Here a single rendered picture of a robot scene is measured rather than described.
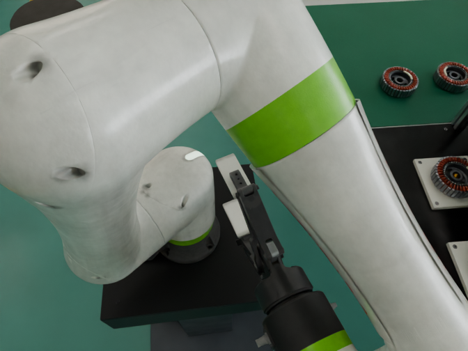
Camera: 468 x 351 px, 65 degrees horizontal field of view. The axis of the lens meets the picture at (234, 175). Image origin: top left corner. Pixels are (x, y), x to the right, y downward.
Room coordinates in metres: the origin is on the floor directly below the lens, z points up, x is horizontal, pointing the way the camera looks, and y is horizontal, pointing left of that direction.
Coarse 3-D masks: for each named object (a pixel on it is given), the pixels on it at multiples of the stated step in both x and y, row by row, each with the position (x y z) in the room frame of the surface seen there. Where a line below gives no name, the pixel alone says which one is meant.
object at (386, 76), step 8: (384, 72) 0.91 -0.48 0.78; (392, 72) 0.91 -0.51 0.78; (400, 72) 0.91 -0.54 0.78; (408, 72) 0.90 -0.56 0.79; (384, 80) 0.87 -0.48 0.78; (400, 80) 0.89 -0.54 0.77; (408, 80) 0.88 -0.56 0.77; (416, 80) 0.87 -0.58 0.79; (384, 88) 0.85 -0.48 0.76; (392, 88) 0.84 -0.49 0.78; (400, 88) 0.83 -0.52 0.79; (408, 88) 0.83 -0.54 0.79; (400, 96) 0.82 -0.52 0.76; (408, 96) 0.83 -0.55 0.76
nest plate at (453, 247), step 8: (448, 248) 0.32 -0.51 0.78; (456, 248) 0.32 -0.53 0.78; (464, 248) 0.32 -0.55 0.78; (456, 256) 0.30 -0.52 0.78; (464, 256) 0.30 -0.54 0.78; (456, 264) 0.28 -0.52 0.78; (464, 264) 0.28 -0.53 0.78; (464, 272) 0.26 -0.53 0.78; (464, 280) 0.24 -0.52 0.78; (464, 288) 0.22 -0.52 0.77
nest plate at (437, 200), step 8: (416, 160) 0.57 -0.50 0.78; (424, 160) 0.57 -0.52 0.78; (432, 160) 0.57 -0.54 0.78; (416, 168) 0.55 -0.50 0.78; (424, 168) 0.54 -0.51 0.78; (424, 176) 0.52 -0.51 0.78; (424, 184) 0.49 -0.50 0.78; (432, 184) 0.49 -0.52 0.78; (432, 192) 0.47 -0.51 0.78; (440, 192) 0.47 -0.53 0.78; (432, 200) 0.44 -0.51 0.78; (440, 200) 0.44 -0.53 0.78; (448, 200) 0.44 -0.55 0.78; (456, 200) 0.44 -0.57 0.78; (464, 200) 0.44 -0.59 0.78; (432, 208) 0.42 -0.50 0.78; (440, 208) 0.42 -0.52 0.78; (448, 208) 0.43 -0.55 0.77
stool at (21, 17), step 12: (36, 0) 1.64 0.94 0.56; (48, 0) 1.64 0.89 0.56; (60, 0) 1.64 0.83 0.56; (72, 0) 1.64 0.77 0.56; (24, 12) 1.55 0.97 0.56; (36, 12) 1.55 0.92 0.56; (48, 12) 1.55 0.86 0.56; (60, 12) 1.55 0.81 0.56; (12, 24) 1.46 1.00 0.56; (24, 24) 1.46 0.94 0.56
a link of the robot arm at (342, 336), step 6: (342, 330) 0.08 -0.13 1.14; (330, 336) 0.07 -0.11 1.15; (336, 336) 0.07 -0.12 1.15; (342, 336) 0.07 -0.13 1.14; (348, 336) 0.07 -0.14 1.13; (318, 342) 0.06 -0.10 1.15; (324, 342) 0.06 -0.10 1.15; (330, 342) 0.06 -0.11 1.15; (336, 342) 0.06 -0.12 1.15; (342, 342) 0.06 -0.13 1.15; (348, 342) 0.06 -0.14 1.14; (306, 348) 0.06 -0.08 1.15; (312, 348) 0.06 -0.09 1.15; (318, 348) 0.06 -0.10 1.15; (324, 348) 0.06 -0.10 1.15; (330, 348) 0.06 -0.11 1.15; (336, 348) 0.06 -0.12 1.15; (342, 348) 0.06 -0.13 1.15; (348, 348) 0.06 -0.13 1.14; (354, 348) 0.06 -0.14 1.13; (378, 348) 0.06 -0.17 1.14
